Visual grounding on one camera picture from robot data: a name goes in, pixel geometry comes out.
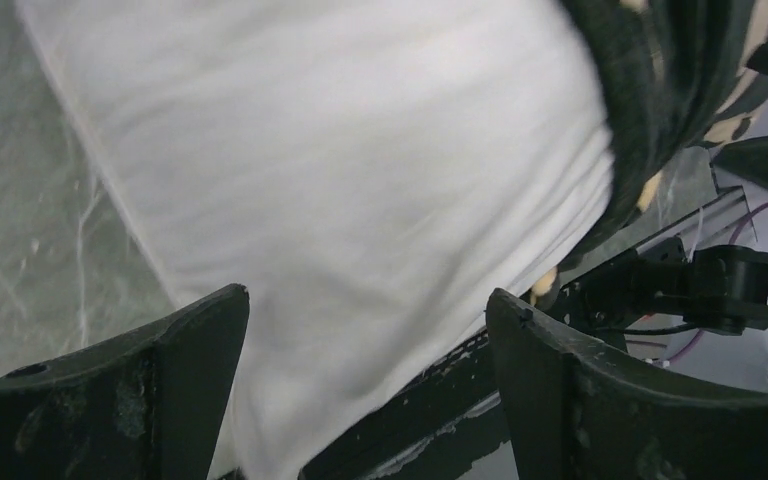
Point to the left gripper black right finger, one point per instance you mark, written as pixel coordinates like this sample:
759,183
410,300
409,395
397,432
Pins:
578,408

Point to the black pillowcase with beige flowers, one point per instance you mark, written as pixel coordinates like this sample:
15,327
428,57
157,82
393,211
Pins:
674,75

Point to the white pillow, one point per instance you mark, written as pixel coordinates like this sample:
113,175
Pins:
370,170

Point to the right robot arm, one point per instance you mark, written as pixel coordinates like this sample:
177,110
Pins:
721,289

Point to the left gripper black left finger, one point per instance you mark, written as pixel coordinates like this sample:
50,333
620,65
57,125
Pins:
146,404

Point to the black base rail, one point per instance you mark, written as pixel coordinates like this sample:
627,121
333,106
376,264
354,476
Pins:
443,421

